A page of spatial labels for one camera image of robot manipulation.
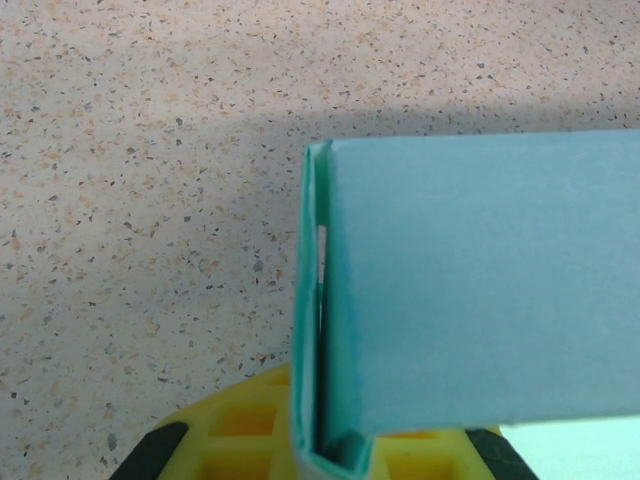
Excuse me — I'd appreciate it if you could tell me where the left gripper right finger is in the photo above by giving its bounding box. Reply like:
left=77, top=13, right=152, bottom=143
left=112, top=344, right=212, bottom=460
left=367, top=424, right=534, bottom=480

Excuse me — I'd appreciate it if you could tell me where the light blue paper box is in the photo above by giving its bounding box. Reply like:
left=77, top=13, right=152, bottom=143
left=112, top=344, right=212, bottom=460
left=291, top=128, right=640, bottom=480

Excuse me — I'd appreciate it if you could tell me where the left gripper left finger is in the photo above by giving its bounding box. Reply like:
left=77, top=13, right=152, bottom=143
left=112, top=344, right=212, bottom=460
left=117, top=363, right=302, bottom=480

